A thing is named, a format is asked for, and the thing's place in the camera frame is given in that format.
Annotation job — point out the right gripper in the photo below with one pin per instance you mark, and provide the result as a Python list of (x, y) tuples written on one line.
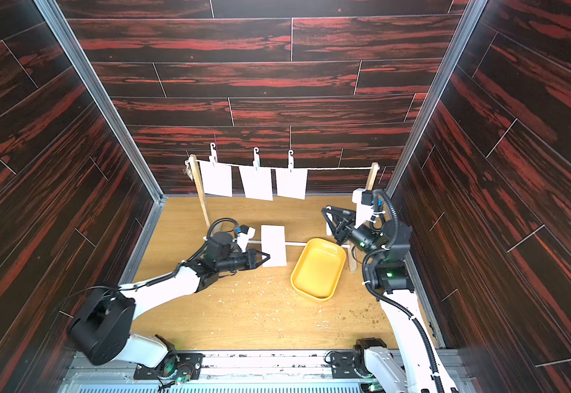
[(344, 228)]

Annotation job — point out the yellow plastic tray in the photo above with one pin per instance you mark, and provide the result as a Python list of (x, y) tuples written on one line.
[(318, 270)]

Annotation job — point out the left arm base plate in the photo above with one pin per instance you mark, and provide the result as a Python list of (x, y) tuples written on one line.
[(178, 368)]

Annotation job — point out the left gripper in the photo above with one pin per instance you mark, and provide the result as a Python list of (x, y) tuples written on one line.
[(251, 261)]

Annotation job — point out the wooden string rack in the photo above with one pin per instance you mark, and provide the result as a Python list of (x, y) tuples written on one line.
[(226, 225)]

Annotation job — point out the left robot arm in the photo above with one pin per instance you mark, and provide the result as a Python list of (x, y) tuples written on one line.
[(102, 328)]

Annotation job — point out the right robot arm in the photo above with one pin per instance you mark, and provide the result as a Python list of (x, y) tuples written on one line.
[(374, 228)]

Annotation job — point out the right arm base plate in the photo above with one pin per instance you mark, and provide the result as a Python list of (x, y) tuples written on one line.
[(342, 364)]

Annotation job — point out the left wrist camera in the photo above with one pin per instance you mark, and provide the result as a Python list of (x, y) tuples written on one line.
[(243, 235)]

